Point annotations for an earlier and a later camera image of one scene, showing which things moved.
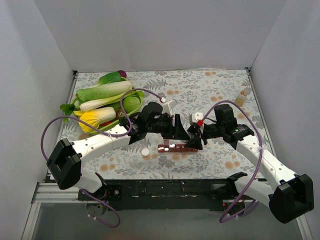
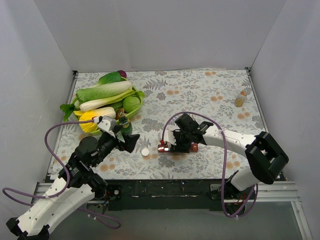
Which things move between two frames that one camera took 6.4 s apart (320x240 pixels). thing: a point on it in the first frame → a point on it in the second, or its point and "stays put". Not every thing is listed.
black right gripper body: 200,135 → 176,141
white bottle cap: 145,152 stays put
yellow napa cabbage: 95,117 stays put
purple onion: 122,73 stays put
